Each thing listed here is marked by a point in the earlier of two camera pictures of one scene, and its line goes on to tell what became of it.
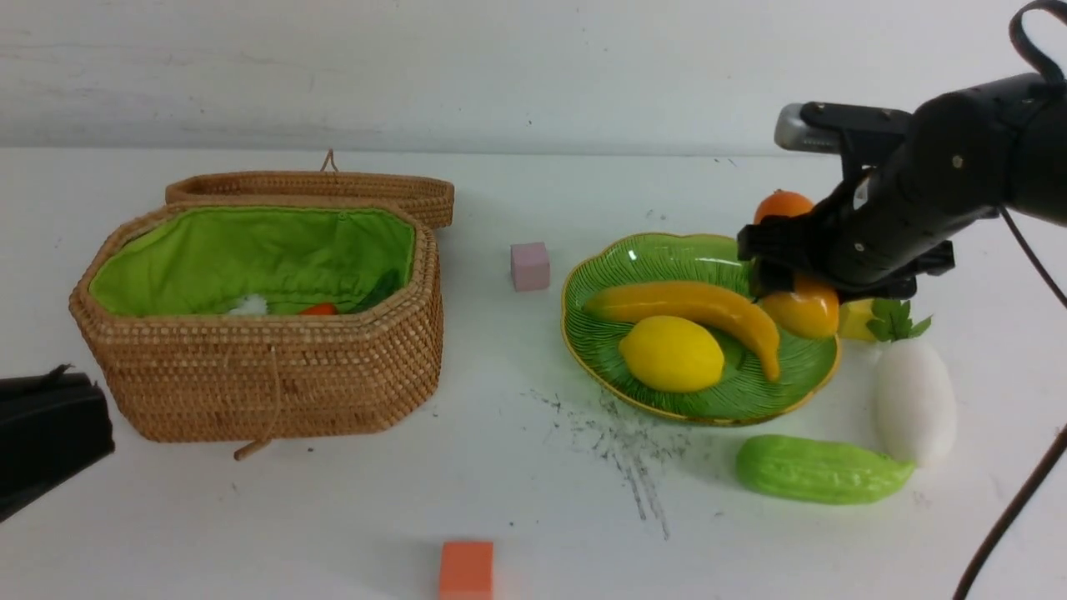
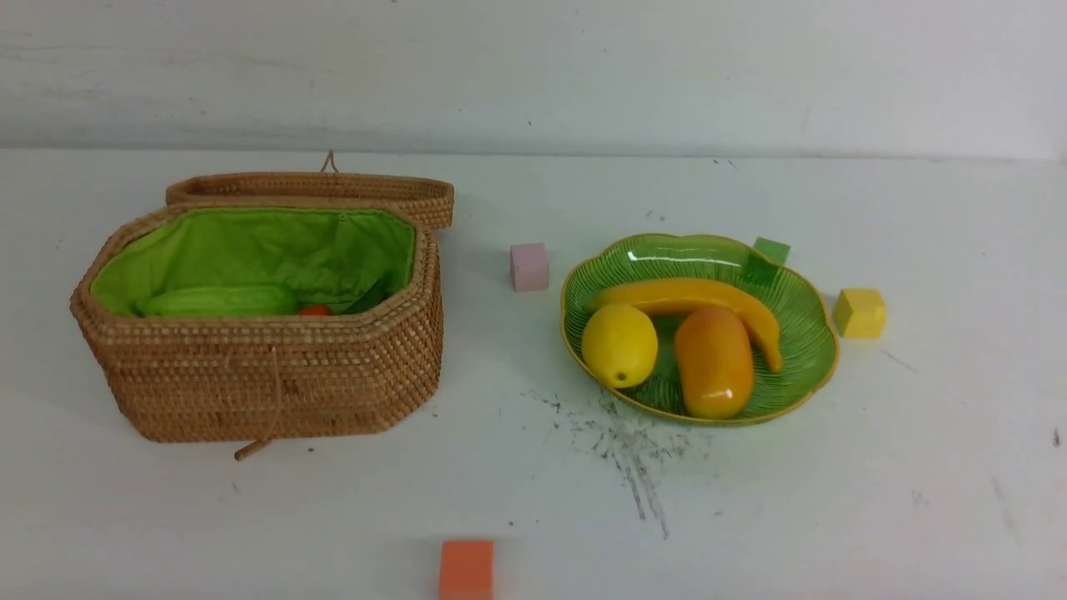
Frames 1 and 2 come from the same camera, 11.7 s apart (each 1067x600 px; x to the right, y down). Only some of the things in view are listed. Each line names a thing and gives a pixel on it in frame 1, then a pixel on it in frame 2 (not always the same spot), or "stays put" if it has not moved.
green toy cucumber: (817, 472) to (217, 301)
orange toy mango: (811, 307) to (715, 361)
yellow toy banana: (688, 299) stays put
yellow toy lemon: (671, 355) to (619, 345)
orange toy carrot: (320, 309) stays put
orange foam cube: (468, 570) stays put
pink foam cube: (531, 266) stays put
